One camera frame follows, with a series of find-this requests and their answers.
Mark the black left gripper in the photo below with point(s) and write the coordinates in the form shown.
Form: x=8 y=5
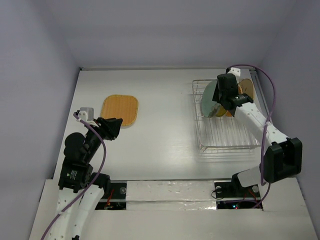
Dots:
x=110 y=126

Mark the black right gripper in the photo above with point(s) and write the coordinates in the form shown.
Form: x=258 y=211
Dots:
x=216 y=93

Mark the green ceramic flower plate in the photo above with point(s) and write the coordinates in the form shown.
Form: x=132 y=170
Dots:
x=208 y=106

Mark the yellow green woven plate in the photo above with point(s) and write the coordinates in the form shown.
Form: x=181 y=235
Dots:
x=220 y=111

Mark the round orange woven plate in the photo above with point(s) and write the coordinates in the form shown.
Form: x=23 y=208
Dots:
x=229 y=113

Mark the square orange woven plate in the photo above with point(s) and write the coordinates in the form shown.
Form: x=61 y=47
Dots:
x=119 y=106

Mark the beige wooden patterned plate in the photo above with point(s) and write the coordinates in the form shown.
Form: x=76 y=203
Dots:
x=246 y=86

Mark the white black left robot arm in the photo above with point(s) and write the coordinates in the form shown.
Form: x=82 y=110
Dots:
x=79 y=187

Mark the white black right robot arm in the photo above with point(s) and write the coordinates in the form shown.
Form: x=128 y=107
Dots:
x=281 y=156

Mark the white foam front board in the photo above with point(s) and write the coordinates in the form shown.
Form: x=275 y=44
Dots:
x=170 y=195

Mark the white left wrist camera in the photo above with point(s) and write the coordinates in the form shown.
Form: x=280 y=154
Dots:
x=85 y=113

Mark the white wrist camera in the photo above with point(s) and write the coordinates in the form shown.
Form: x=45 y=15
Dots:
x=85 y=113
x=234 y=70

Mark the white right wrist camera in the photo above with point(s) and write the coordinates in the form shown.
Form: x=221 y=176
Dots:
x=234 y=70

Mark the metal wire dish rack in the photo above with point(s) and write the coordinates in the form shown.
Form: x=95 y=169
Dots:
x=218 y=133

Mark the aluminium table side rail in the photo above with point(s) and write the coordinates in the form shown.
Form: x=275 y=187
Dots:
x=259 y=95

